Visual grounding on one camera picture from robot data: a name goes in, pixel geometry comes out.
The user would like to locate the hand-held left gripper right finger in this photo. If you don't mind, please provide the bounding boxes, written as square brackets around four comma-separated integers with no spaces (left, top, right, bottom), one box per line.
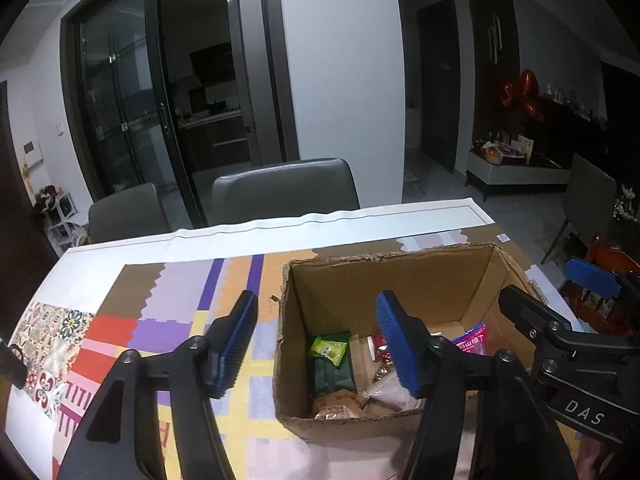
[375,290,576,480]

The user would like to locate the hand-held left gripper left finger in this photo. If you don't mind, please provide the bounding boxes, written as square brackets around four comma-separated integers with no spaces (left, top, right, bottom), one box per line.
[56,290,259,480]

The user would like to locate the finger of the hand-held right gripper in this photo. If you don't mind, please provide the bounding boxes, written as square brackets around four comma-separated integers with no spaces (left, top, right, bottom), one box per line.
[498,285,576,349]
[565,257,623,301]

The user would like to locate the red candy string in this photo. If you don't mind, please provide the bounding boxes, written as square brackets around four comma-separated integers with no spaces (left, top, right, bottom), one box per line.
[375,337,398,376]

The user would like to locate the beige snack packet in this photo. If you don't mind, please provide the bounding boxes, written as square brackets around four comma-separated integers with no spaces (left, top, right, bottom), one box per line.
[348,335,383,391]

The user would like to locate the white snack packet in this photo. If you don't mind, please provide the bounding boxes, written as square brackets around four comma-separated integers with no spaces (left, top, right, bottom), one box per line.
[367,375,423,413]

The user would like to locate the pink snack packet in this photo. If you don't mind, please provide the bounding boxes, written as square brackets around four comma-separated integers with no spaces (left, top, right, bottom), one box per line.
[450,322,487,358]

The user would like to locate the small light green snack packet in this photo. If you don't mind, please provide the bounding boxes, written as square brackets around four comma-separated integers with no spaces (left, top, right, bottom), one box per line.
[310,332,351,365]

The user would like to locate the dark green snack packet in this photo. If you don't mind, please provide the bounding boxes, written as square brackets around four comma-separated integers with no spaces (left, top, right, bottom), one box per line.
[314,357,358,396]

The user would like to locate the tan snack packet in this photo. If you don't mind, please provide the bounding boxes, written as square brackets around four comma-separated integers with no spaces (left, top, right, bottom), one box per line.
[312,390,371,420]

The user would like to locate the cardboard box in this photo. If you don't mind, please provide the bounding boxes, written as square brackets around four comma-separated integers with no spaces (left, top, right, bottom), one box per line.
[273,242,548,446]

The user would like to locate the person's right hand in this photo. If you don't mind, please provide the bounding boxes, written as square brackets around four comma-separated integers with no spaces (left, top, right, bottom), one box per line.
[576,432,618,480]

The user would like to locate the red wooden chair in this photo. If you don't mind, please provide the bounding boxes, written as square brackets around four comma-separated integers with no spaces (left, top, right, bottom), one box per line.
[560,232,640,336]

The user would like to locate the flower bouquet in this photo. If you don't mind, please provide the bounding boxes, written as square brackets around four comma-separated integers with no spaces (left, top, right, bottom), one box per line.
[612,185,640,223]

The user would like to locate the grey dining chair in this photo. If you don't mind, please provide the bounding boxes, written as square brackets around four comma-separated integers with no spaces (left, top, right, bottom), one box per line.
[210,158,361,226]
[542,152,618,266]
[87,182,173,245]

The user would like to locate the colourful striped table mat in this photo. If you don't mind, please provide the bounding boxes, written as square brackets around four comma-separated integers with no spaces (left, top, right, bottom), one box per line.
[50,245,551,480]

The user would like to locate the white low sideboard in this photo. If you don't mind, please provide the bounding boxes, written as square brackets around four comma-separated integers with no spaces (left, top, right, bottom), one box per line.
[465,150,571,203]

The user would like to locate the dark console cabinet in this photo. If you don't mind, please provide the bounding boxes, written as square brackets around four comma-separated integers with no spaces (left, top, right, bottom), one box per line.
[532,95,608,171]

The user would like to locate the floral patterned tile mat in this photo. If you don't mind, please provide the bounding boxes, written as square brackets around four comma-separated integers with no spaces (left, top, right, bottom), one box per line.
[7,302,96,413]

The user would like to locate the red foil balloon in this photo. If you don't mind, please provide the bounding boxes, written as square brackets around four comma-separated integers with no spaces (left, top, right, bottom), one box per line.
[501,70,546,122]

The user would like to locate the white shoe rack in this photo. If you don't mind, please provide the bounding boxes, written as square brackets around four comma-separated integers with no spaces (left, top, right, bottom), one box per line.
[35,185,88,251]

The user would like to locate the black mug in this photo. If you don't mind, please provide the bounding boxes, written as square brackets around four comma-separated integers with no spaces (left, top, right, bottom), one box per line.
[0,342,26,388]

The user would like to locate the dark tall wardrobe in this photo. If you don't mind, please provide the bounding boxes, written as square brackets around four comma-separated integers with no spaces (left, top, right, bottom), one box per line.
[465,0,521,153]

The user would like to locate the dark interior door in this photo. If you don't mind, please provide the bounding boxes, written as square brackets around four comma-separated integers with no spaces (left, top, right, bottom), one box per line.
[417,0,461,173]

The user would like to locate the silver refrigerator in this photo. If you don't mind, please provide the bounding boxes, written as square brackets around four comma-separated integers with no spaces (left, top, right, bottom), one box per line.
[226,0,286,166]

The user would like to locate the black range hood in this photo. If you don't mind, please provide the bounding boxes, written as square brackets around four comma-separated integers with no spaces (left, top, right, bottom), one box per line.
[190,42,236,86]

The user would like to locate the black framed sliding glass door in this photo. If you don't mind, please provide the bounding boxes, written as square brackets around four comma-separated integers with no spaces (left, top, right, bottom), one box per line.
[60,0,301,228]

